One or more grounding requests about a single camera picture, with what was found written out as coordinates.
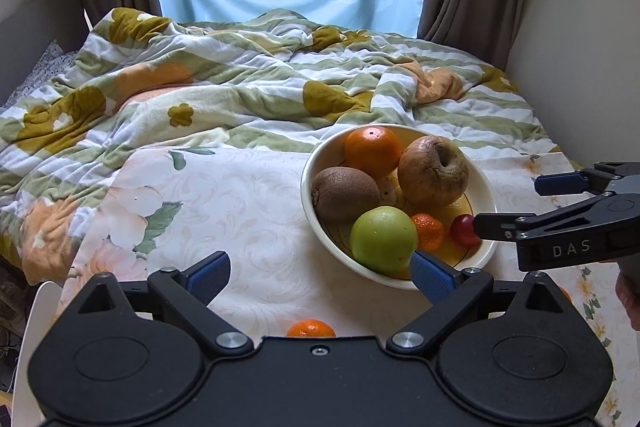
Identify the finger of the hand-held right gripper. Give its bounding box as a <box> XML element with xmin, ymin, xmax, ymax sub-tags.
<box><xmin>473</xmin><ymin>193</ymin><xmax>640</xmax><ymax>243</ymax></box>
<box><xmin>533</xmin><ymin>162</ymin><xmax>640</xmax><ymax>198</ymax></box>

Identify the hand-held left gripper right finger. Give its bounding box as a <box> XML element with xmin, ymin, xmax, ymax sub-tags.
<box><xmin>386</xmin><ymin>250</ymin><xmax>577</xmax><ymax>355</ymax></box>

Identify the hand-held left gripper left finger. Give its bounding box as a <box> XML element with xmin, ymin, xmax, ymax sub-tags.
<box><xmin>69</xmin><ymin>251</ymin><xmax>255</xmax><ymax>356</ymax></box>

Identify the red cherry tomato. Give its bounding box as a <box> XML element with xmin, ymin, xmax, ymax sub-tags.
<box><xmin>449</xmin><ymin>214</ymin><xmax>482</xmax><ymax>249</ymax></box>

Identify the small mandarin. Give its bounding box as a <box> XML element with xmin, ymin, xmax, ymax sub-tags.
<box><xmin>411</xmin><ymin>213</ymin><xmax>445</xmax><ymax>253</ymax></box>
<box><xmin>285</xmin><ymin>318</ymin><xmax>338</xmax><ymax>339</ymax></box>

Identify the green apple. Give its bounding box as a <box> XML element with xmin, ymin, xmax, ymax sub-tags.
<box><xmin>349</xmin><ymin>206</ymin><xmax>419</xmax><ymax>276</ymax></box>

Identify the wrinkled brown apple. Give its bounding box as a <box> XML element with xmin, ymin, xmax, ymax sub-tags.
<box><xmin>397</xmin><ymin>135</ymin><xmax>470</xmax><ymax>209</ymax></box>

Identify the brown kiwi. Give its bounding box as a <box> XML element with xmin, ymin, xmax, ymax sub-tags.
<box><xmin>311</xmin><ymin>166</ymin><xmax>382</xmax><ymax>223</ymax></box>

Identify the large orange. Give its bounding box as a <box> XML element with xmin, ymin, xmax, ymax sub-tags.
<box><xmin>344</xmin><ymin>125</ymin><xmax>404</xmax><ymax>180</ymax></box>

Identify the cream ceramic bowl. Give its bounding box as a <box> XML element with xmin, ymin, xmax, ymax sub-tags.
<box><xmin>300</xmin><ymin>123</ymin><xmax>499</xmax><ymax>292</ymax></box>

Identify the person's right hand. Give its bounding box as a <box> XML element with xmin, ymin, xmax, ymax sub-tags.
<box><xmin>615</xmin><ymin>271</ymin><xmax>640</xmax><ymax>332</ymax></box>

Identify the floral tablecloth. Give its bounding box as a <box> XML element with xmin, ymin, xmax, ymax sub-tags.
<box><xmin>52</xmin><ymin>142</ymin><xmax>626</xmax><ymax>427</ymax></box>

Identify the striped floral blanket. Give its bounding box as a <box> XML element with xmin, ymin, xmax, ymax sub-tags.
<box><xmin>0</xmin><ymin>7</ymin><xmax>557</xmax><ymax>286</ymax></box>

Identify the grey headboard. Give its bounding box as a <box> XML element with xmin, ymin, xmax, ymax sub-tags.
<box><xmin>0</xmin><ymin>0</ymin><xmax>94</xmax><ymax>105</ymax></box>

